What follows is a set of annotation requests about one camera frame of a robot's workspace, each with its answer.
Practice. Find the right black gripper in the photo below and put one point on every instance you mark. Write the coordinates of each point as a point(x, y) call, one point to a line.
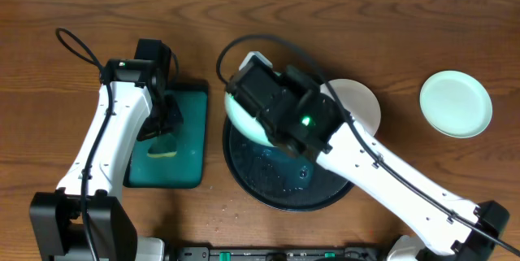
point(247, 86)

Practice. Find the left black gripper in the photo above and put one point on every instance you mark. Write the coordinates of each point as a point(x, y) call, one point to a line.
point(161, 119)

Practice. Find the green yellow scrub sponge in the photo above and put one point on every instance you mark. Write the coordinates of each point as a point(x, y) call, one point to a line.
point(163, 146)

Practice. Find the mint plate bottom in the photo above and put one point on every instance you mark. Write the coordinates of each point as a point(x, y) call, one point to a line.
point(246, 123)

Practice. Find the mint plate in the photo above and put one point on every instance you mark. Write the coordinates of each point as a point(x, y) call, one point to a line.
point(455, 104)
point(246, 123)

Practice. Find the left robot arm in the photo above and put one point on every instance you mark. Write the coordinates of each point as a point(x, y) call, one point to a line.
point(84, 219)

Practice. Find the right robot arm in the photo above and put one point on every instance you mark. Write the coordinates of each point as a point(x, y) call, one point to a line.
point(445, 226)

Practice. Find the black rectangular water tray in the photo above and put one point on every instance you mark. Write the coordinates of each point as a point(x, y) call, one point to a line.
point(184, 170)

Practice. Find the black round serving tray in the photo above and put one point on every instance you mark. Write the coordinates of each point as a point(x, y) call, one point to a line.
point(278, 180)

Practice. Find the white plate top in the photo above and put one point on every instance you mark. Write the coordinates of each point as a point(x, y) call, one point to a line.
point(360, 101)

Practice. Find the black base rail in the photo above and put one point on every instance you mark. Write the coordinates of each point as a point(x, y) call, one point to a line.
point(275, 254)

